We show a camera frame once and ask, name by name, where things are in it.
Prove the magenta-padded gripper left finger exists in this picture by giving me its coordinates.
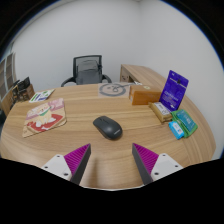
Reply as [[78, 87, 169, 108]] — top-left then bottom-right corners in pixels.
[[40, 143, 92, 186]]

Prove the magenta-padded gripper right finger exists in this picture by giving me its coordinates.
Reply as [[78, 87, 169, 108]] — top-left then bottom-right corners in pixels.
[[131, 142, 184, 186]]

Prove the black computer mouse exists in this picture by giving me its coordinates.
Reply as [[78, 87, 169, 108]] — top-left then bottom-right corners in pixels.
[[92, 115, 124, 141]]

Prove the small blue package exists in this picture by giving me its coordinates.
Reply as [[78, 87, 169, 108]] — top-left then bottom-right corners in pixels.
[[167, 120, 185, 141]]

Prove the green flat package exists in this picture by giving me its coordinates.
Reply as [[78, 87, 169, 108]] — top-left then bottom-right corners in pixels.
[[170, 108, 199, 139]]

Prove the brown cardboard box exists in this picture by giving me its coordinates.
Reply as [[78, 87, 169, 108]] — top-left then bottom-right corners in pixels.
[[128, 84, 162, 106]]

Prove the white green purple sticker sheet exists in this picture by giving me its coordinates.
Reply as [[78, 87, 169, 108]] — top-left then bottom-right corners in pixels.
[[28, 88, 56, 104]]

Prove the purple card package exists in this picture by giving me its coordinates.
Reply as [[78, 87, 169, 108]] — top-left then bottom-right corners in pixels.
[[158, 69, 190, 112]]

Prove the clear sheet with grey circle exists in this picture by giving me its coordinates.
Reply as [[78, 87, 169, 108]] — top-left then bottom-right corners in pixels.
[[97, 82, 133, 99]]

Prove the brown printed carton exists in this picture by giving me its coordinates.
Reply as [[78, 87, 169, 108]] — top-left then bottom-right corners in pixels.
[[17, 83, 36, 102]]

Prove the wooden side desk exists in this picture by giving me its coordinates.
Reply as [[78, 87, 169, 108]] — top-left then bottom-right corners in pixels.
[[119, 63, 172, 88]]

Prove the black box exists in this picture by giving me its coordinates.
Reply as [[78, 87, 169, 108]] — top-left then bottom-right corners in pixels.
[[15, 76, 32, 92]]

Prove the black mesh office chair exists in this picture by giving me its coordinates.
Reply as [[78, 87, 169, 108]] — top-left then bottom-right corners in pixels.
[[60, 54, 113, 88]]

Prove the wooden shelf cabinet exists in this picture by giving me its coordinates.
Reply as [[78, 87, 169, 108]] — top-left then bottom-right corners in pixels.
[[0, 52, 18, 116]]

